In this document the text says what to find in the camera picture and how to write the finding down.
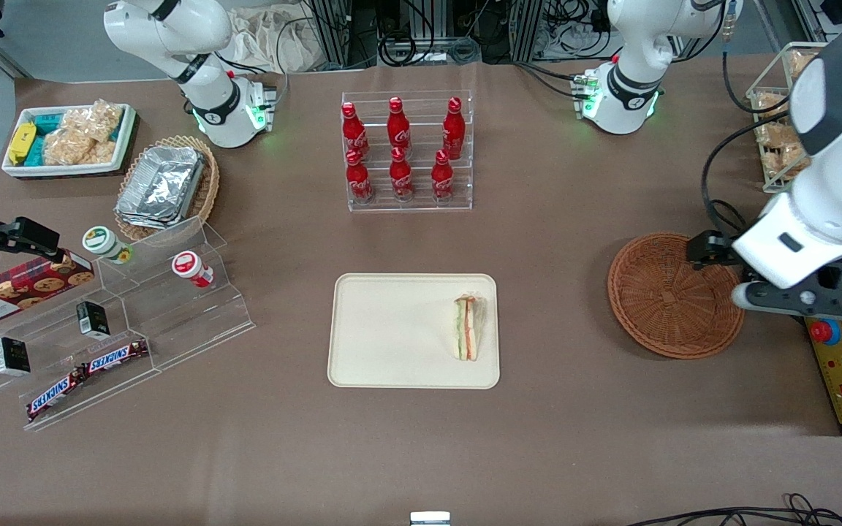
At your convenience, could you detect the light wicker basket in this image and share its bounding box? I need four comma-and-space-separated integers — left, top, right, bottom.
114, 135, 221, 243

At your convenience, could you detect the triangle sandwich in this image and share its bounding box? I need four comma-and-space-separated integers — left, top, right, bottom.
453, 294, 488, 362

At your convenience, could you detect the small black box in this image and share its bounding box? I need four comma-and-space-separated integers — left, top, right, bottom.
0, 336, 32, 378
76, 300, 111, 340

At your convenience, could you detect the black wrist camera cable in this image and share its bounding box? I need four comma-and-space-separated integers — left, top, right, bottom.
700, 0, 806, 229

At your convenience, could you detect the beige cloth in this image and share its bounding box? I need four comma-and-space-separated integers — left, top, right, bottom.
227, 6, 321, 75

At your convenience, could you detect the rice cracker snack bag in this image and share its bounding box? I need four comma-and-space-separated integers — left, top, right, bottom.
755, 91, 794, 123
788, 50, 818, 80
755, 119, 800, 150
763, 142, 811, 182

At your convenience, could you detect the black power cable with plug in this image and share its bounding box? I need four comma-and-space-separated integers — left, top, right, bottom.
708, 199, 751, 236

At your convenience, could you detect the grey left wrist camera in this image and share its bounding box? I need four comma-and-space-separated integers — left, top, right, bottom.
730, 280, 842, 323

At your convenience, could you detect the red cola bottle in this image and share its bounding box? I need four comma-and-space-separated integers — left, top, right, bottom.
387, 96, 412, 155
389, 147, 415, 203
346, 148, 375, 204
442, 96, 466, 160
341, 102, 371, 159
431, 150, 456, 203

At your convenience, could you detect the green lid yogurt cup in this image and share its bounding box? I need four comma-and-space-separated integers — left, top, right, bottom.
83, 226, 134, 265

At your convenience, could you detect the black cable bundle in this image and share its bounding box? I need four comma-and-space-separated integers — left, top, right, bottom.
624, 493, 842, 526

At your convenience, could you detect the clear acrylic stepped display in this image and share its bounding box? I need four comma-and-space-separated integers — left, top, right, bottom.
0, 216, 257, 432

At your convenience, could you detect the brown wicker basket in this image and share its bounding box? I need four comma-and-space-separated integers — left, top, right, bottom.
607, 232, 746, 360

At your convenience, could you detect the brown Snickers bar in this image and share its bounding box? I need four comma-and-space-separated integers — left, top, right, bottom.
83, 339, 151, 376
26, 367, 90, 423

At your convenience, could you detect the clear acrylic bottle rack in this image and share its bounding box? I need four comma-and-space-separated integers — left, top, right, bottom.
341, 90, 474, 214

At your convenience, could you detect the white wire rack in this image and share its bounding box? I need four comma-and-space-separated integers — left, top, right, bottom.
746, 42, 831, 196

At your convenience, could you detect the yellow snack packet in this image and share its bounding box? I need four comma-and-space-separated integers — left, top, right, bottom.
8, 122, 37, 167

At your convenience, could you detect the aluminium foil container stack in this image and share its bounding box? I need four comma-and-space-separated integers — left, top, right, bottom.
115, 145, 207, 231

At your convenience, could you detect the beige plastic tray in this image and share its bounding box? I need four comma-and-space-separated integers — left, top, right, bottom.
327, 273, 501, 390

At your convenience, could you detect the red lid yogurt cup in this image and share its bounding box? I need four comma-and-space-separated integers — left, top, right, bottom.
172, 251, 215, 289

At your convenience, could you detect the coiled black cable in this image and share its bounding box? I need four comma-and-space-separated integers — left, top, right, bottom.
377, 33, 482, 68

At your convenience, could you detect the white rectangular snack tray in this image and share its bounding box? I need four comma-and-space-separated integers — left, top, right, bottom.
1, 103, 140, 180

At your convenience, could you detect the aluminium frame post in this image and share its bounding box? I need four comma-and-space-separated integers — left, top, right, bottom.
310, 0, 354, 71
511, 0, 547, 64

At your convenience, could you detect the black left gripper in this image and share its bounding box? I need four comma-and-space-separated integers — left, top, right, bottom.
687, 229, 766, 288

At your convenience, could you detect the red tartan cookie box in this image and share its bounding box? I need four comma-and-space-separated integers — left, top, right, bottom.
0, 250, 96, 330

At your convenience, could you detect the clear rice cracker bag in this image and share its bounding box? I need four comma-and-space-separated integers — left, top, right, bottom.
61, 99, 125, 145
42, 126, 118, 167

